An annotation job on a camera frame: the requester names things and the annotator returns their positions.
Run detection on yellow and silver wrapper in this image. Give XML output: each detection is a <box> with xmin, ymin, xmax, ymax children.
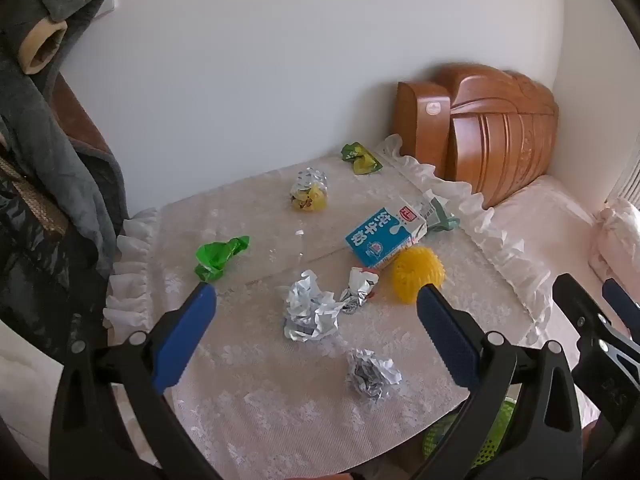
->
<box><xmin>291</xmin><ymin>167</ymin><xmax>330</xmax><ymax>213</ymax></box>

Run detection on small silver and red wrapper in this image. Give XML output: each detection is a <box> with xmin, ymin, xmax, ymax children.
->
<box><xmin>340</xmin><ymin>266</ymin><xmax>382</xmax><ymax>315</ymax></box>

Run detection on yellow spiky ball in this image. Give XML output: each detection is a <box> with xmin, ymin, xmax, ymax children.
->
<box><xmin>391</xmin><ymin>246</ymin><xmax>446</xmax><ymax>306</ymax></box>

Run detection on white curtain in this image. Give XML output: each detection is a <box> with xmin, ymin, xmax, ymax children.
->
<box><xmin>605</xmin><ymin>152</ymin><xmax>640</xmax><ymax>211</ymax></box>

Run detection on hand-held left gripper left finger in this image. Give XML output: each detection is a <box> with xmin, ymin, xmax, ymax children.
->
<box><xmin>48</xmin><ymin>282</ymin><xmax>223</xmax><ymax>480</ymax></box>

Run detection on bed with pink sheet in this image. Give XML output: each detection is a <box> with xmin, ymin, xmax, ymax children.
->
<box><xmin>492</xmin><ymin>175</ymin><xmax>640</xmax><ymax>356</ymax></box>

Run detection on grey fleece robe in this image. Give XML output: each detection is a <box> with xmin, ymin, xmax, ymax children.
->
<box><xmin>0</xmin><ymin>0</ymin><xmax>128</xmax><ymax>281</ymax></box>

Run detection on green crumpled wrapper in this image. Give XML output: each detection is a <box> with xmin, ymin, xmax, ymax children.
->
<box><xmin>194</xmin><ymin>235</ymin><xmax>251</xmax><ymax>282</ymax></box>

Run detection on blue and white milk carton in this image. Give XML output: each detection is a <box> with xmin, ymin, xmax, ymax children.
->
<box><xmin>345</xmin><ymin>199</ymin><xmax>431</xmax><ymax>268</ymax></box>

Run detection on crumpled silver foil ball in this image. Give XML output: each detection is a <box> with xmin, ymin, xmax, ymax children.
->
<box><xmin>346</xmin><ymin>347</ymin><xmax>403</xmax><ymax>402</ymax></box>

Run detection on large crumpled silver wrapper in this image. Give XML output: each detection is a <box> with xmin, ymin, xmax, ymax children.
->
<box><xmin>276</xmin><ymin>269</ymin><xmax>346</xmax><ymax>343</ymax></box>

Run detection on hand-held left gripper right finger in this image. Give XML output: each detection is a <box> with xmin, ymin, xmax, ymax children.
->
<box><xmin>416</xmin><ymin>282</ymin><xmax>583</xmax><ymax>480</ymax></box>

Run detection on green and yellow wrapper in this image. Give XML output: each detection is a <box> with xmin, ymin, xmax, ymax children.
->
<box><xmin>341</xmin><ymin>142</ymin><xmax>383</xmax><ymax>176</ymax></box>

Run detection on green plastic basket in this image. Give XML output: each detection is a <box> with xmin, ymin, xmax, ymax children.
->
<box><xmin>422</xmin><ymin>395</ymin><xmax>518</xmax><ymax>471</ymax></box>

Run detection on teal and white wrapper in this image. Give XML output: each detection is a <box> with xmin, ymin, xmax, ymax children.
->
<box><xmin>420</xmin><ymin>189</ymin><xmax>461</xmax><ymax>233</ymax></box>

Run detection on wooden headboard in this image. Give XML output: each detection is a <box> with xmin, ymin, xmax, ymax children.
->
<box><xmin>391</xmin><ymin>62</ymin><xmax>560</xmax><ymax>210</ymax></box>

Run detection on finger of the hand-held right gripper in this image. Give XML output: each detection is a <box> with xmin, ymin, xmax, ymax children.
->
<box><xmin>601</xmin><ymin>278</ymin><xmax>640</xmax><ymax>341</ymax></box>
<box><xmin>552</xmin><ymin>273</ymin><xmax>640</xmax><ymax>467</ymax></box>

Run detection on white lace tablecloth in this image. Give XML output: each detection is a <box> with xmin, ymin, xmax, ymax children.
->
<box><xmin>102</xmin><ymin>132</ymin><xmax>553</xmax><ymax>480</ymax></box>

